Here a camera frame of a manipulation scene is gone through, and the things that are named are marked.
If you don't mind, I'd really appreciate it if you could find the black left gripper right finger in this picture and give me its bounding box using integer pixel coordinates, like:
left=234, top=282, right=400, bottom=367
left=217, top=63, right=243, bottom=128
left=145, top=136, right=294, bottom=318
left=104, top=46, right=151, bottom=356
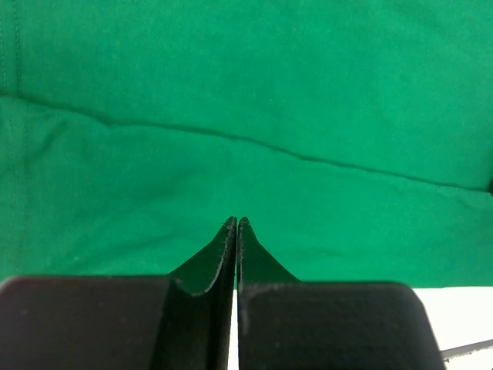
left=236, top=218, right=444, bottom=370

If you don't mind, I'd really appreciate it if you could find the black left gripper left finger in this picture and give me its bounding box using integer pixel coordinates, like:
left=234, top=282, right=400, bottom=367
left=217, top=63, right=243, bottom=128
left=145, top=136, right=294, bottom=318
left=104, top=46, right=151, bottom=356
left=1, top=217, right=237, bottom=369

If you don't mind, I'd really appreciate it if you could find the green t shirt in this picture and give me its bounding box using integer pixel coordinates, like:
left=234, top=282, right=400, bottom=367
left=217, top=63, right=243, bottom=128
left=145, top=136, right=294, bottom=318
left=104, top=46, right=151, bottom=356
left=1, top=1, right=492, bottom=288

